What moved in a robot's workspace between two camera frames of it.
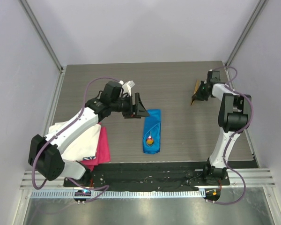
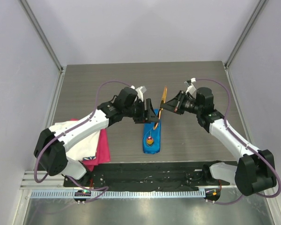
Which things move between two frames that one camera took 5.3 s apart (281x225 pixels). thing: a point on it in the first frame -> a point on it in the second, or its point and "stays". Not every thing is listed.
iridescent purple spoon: [150, 140] stays
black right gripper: [202, 92] -> [181, 101]
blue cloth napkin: [153, 125] stays
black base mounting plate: [216, 176] stays
